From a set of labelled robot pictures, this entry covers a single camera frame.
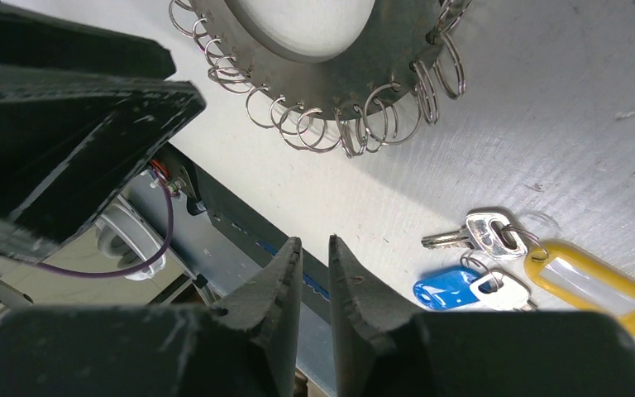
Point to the yellow key tag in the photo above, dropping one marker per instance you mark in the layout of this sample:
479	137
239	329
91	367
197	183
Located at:
582	280

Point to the blue key tag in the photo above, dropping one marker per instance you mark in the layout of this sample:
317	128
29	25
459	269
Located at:
446	289

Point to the silver key on blue tag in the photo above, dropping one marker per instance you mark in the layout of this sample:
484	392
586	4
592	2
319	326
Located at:
499	291

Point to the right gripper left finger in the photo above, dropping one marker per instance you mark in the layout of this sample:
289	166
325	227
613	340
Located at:
243	345

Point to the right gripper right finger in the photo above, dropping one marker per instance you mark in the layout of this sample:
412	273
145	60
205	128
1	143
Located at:
385	345

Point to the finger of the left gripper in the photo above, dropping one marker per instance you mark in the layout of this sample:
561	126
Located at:
69	143
34	40

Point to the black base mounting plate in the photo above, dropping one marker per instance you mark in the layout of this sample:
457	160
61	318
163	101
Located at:
249	231

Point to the metal disc with key rings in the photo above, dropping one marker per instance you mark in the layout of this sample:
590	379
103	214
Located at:
345	101

